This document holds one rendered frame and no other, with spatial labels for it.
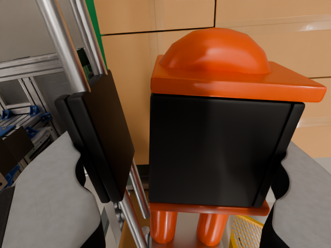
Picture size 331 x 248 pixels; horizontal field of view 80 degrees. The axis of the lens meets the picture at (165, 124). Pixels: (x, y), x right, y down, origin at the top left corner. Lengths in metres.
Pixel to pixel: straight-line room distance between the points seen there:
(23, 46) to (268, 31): 1.36
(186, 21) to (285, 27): 0.34
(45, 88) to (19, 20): 0.43
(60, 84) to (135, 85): 0.60
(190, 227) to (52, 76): 1.20
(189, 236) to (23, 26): 1.49
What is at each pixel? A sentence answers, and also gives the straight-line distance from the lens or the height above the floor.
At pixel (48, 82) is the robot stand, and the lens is 1.34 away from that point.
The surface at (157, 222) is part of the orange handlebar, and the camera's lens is 0.17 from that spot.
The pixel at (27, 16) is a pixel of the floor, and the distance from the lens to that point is 1.54.
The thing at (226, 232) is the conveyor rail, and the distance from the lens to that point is 1.38.
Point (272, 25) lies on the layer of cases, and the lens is 0.84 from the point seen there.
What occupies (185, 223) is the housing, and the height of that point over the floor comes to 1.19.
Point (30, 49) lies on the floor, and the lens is 1.58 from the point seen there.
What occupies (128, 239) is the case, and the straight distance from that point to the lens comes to 0.93.
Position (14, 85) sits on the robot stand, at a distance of 1.46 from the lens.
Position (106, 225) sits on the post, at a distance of 1.64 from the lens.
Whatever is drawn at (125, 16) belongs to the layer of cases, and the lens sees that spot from 0.77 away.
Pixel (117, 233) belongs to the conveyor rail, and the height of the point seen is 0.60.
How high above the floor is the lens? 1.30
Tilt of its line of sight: 60 degrees down
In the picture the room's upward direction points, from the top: 178 degrees counter-clockwise
